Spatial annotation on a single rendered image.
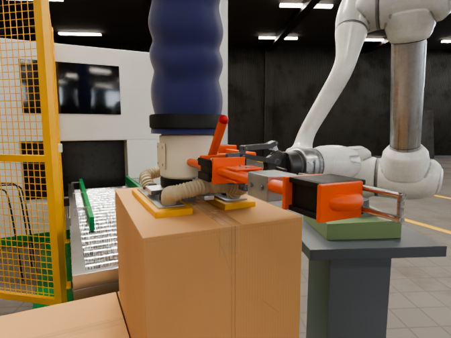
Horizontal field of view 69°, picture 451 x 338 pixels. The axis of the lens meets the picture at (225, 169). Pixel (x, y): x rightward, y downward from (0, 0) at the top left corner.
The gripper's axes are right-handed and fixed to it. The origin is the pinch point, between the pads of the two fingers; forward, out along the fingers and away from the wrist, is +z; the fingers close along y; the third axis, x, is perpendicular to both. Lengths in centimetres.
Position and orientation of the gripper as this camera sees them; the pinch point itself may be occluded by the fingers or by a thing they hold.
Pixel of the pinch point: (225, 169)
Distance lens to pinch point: 77.5
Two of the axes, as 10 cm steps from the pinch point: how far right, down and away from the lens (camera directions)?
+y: -0.1, 9.9, 1.2
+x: -4.3, -1.1, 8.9
